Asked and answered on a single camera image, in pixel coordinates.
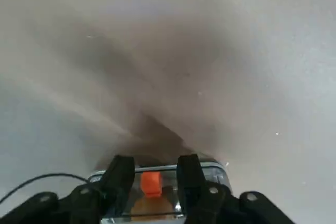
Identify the brown toy bun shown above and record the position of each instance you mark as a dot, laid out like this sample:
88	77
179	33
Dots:
149	204

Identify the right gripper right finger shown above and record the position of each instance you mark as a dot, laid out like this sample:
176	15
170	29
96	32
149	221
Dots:
189	171

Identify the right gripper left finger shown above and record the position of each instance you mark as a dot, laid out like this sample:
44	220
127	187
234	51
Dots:
119	171

